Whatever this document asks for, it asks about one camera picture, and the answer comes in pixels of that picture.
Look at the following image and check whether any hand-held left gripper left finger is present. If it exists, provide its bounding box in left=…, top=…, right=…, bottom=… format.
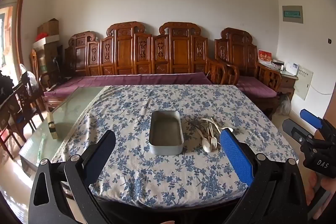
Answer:
left=28, top=130, right=116, bottom=224

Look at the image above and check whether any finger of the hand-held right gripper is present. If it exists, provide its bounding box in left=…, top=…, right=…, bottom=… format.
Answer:
left=299, top=109, right=336, bottom=135
left=282, top=118, right=315, bottom=146

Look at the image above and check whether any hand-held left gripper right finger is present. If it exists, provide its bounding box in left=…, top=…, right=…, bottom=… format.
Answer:
left=219, top=128, right=309, bottom=224

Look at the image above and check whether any white plastic fork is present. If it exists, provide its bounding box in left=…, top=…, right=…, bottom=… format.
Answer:
left=209, top=123, right=219, bottom=149

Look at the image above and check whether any rectangular metal tin container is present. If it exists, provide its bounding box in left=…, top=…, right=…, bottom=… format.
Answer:
left=148, top=110, right=183, bottom=155

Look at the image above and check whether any person's right hand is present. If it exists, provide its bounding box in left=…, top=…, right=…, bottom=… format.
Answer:
left=307, top=173, right=336, bottom=207

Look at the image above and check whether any grey floor fan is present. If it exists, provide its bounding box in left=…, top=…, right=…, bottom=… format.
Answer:
left=276, top=94, right=291, bottom=116

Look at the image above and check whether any wooden side table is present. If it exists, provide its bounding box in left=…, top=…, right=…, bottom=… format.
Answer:
left=256, top=61, right=298, bottom=101

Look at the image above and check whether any blue floral tablecloth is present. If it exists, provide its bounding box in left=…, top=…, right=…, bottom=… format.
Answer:
left=51, top=84, right=300, bottom=207

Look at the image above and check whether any purple armchair cushion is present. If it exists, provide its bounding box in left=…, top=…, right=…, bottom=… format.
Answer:
left=236, top=76, right=277, bottom=98

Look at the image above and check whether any purple sofa cushion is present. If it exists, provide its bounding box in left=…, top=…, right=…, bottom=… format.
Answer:
left=44, top=72, right=213, bottom=98

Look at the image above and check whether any red desk calendar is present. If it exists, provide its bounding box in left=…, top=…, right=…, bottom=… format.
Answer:
left=258, top=49, right=272, bottom=65

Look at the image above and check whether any carved wooden sofa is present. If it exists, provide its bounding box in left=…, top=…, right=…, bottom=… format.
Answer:
left=43, top=21, right=239, bottom=110

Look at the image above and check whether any black desk fan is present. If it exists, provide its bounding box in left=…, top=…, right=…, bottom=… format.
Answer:
left=51, top=55, right=71, bottom=83

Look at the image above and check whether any carved wooden armchair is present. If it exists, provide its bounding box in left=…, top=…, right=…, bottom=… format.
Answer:
left=215, top=28, right=282, bottom=119

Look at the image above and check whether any clear plastic bag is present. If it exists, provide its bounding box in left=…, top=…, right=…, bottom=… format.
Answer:
left=20, top=64, right=38, bottom=94

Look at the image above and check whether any stack of storage boxes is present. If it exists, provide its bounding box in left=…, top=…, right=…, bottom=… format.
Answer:
left=39, top=42, right=63, bottom=83

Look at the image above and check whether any black clothing pile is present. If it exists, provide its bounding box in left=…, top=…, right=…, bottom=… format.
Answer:
left=0, top=70, right=15, bottom=106

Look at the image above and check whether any flat white box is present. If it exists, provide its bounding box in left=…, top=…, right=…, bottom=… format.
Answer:
left=33, top=35, right=60, bottom=50

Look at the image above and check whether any brown cardboard box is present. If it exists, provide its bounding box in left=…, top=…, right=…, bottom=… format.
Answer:
left=37, top=18, right=59, bottom=36

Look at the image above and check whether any white wall cable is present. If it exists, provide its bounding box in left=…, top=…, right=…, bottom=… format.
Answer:
left=310, top=85, right=332, bottom=95

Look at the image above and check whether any grey wall electrical box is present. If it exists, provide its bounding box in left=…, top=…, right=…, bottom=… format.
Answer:
left=282, top=5, right=303, bottom=24

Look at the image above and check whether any wooden door frame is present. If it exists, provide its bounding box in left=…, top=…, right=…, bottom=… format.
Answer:
left=0, top=0, right=30, bottom=77

